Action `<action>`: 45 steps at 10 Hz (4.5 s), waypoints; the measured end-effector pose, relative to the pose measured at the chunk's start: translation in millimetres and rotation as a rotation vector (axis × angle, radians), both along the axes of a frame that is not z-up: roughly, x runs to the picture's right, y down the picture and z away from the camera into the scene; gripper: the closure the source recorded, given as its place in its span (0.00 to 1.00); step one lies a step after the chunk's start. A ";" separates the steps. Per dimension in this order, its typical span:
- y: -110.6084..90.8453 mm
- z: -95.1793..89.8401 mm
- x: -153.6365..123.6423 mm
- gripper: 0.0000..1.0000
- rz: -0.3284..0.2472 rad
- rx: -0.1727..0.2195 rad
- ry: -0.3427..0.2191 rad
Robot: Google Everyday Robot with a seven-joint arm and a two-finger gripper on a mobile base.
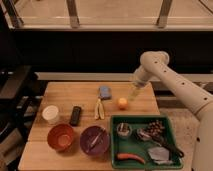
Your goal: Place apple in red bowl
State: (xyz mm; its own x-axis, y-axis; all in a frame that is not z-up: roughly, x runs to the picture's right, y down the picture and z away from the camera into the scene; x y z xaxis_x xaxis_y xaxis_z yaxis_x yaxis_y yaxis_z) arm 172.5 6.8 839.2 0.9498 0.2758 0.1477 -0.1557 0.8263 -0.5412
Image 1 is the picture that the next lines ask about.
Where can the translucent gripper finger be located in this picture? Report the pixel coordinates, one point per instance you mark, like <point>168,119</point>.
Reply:
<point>135,91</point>

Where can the translucent grey gripper body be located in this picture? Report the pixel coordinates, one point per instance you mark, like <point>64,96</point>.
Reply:
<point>138,82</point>

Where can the orange apple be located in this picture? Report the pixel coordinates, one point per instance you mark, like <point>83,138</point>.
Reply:
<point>122,103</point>

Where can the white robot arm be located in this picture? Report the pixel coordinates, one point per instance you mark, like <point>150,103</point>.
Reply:
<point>196,99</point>

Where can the purple bowl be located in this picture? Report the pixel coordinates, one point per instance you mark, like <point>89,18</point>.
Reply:
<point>94,141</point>

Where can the red bowl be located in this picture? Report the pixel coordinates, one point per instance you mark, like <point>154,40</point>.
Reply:
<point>60,137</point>

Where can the brown nut cluster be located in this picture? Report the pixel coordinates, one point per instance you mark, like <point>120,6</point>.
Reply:
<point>155,128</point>

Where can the small metal cup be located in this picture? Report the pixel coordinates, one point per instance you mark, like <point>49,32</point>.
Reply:
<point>124,130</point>

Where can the green tray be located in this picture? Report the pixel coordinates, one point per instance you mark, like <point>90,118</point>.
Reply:
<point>136,146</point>

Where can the orange carrot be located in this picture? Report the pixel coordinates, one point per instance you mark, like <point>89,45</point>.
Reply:
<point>124,156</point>

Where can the black remote control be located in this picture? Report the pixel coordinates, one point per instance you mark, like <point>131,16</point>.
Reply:
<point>75,116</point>

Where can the grey foil pouch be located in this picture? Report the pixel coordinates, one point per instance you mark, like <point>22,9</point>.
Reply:
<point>160,155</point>

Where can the wooden table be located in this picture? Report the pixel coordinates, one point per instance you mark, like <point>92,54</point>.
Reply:
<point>38,156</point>

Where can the white cup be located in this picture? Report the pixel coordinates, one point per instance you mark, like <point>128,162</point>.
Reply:
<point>51,114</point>

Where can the dark side shelf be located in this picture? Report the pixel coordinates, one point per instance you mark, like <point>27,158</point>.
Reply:
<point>18,91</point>

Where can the yellow handled tool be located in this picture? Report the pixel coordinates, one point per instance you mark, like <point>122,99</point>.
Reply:
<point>99,110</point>

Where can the black handled scoop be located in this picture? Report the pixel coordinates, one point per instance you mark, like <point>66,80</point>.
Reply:
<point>145,136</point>

